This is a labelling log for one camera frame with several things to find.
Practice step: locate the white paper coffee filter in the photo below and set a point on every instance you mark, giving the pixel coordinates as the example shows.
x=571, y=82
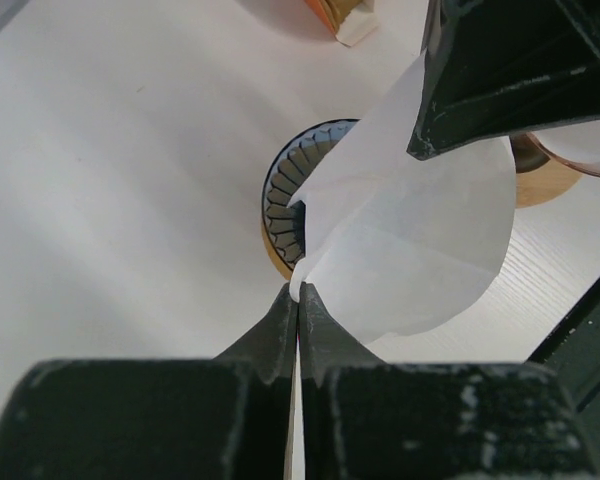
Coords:
x=578, y=143

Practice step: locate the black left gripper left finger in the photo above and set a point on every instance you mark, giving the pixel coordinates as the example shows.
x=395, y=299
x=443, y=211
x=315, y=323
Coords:
x=226, y=417

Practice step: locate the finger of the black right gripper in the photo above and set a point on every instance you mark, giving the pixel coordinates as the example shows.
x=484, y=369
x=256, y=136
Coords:
x=497, y=68

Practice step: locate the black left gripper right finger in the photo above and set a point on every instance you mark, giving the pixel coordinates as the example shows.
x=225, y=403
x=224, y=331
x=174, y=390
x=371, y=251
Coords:
x=365, y=418

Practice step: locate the pink glass dripper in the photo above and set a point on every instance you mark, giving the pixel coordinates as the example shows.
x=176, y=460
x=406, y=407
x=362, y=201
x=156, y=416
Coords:
x=588, y=169

